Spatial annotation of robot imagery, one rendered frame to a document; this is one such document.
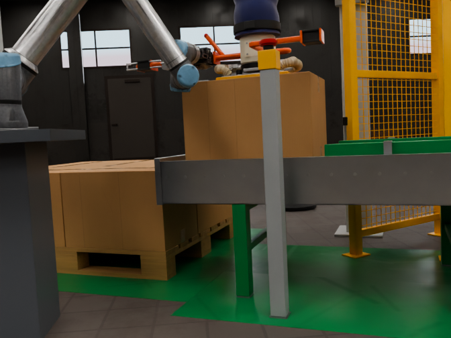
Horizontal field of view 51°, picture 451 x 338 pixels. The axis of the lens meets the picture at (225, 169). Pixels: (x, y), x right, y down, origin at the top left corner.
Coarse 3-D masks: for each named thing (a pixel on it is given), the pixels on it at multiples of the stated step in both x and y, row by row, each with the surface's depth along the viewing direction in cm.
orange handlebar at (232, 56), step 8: (280, 40) 196; (288, 40) 194; (296, 40) 193; (256, 48) 206; (280, 48) 220; (288, 48) 220; (216, 56) 231; (224, 56) 229; (232, 56) 228; (152, 64) 242; (160, 64) 241; (192, 64) 238
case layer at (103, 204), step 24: (72, 168) 279; (96, 168) 268; (120, 168) 257; (144, 168) 247; (72, 192) 248; (96, 192) 243; (120, 192) 238; (144, 192) 233; (72, 216) 249; (96, 216) 244; (120, 216) 239; (144, 216) 234; (168, 216) 236; (192, 216) 262; (216, 216) 295; (72, 240) 251; (96, 240) 246; (120, 240) 240; (144, 240) 235; (168, 240) 235
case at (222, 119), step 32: (192, 96) 219; (224, 96) 213; (256, 96) 208; (288, 96) 203; (320, 96) 223; (192, 128) 220; (224, 128) 215; (256, 128) 210; (288, 128) 205; (320, 128) 221
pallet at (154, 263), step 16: (224, 224) 307; (192, 240) 261; (208, 240) 282; (64, 256) 253; (80, 256) 253; (144, 256) 236; (160, 256) 233; (192, 256) 275; (64, 272) 254; (80, 272) 251; (96, 272) 247; (112, 272) 244; (128, 272) 242; (144, 272) 237; (160, 272) 234; (176, 272) 242
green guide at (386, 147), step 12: (336, 144) 194; (348, 144) 192; (360, 144) 191; (372, 144) 189; (384, 144) 180; (396, 144) 186; (408, 144) 184; (420, 144) 183; (432, 144) 181; (444, 144) 180
